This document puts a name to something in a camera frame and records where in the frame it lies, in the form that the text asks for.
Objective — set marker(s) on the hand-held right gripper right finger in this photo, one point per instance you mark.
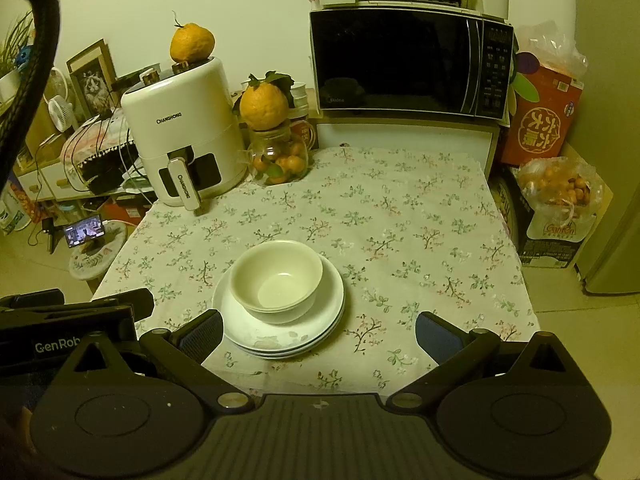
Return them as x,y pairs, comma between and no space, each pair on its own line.
437,337

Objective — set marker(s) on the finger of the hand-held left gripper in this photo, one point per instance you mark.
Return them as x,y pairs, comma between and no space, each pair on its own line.
140,302

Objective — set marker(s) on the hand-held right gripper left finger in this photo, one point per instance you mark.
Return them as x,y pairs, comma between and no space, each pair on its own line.
200,337

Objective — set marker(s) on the white plate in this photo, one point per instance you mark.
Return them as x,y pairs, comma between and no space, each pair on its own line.
240,325

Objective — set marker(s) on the cream bowl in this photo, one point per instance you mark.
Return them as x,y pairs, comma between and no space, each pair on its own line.
280,275

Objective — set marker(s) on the round stool with floral cushion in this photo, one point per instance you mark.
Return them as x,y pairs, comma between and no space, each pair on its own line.
95,262

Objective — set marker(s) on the smartphone with lit screen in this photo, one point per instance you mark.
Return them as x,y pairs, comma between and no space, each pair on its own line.
84,230

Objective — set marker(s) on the floral tablecloth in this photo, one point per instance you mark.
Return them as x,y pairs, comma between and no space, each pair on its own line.
400,235

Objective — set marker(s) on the black cardboard box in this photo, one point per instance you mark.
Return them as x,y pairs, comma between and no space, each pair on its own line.
550,255

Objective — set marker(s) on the printed sack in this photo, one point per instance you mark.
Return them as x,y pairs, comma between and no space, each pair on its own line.
505,210

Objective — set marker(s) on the lace cloth cover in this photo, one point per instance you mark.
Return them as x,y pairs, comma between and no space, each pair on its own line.
95,135

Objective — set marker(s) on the glass jar of small oranges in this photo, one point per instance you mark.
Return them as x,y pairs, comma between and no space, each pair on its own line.
280,160

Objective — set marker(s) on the plastic bag of small oranges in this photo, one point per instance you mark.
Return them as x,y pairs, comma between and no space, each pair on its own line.
560,185

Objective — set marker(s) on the white air fryer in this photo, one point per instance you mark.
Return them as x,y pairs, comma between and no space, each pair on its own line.
175,110

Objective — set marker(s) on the grey refrigerator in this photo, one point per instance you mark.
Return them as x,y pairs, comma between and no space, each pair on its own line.
620,260

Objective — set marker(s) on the small white fan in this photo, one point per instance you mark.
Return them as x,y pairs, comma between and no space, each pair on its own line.
62,112

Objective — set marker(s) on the framed cat picture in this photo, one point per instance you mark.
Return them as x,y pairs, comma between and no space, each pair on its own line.
95,85

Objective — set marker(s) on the red lidded jar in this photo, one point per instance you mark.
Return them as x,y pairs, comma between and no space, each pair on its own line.
302,135

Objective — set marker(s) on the large citrus fruit with leaves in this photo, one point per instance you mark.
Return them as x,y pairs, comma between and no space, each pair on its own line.
262,107

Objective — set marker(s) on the red cardboard box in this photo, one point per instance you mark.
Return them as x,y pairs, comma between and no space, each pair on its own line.
540,125

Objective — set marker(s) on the large citrus fruit without leaves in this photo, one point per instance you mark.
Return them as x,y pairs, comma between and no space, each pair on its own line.
192,42

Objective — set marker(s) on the potted green plant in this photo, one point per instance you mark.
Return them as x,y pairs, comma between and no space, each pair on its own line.
12,60

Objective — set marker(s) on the black microwave oven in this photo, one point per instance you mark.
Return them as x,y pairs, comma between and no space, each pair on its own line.
400,65

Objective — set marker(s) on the clear plastic bag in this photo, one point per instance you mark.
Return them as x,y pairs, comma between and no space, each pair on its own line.
560,52

